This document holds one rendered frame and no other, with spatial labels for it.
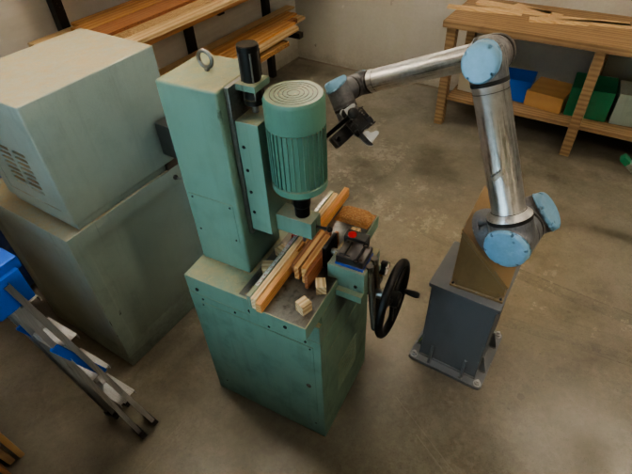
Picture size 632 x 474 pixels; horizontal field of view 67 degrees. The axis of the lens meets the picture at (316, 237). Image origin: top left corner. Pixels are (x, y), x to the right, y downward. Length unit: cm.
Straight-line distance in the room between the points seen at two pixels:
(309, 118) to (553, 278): 210
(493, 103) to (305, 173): 61
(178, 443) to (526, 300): 194
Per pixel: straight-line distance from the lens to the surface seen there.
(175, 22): 345
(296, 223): 159
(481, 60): 155
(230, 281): 179
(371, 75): 193
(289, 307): 155
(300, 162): 138
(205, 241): 183
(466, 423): 240
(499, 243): 171
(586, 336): 287
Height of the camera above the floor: 210
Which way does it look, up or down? 43 degrees down
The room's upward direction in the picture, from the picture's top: 3 degrees counter-clockwise
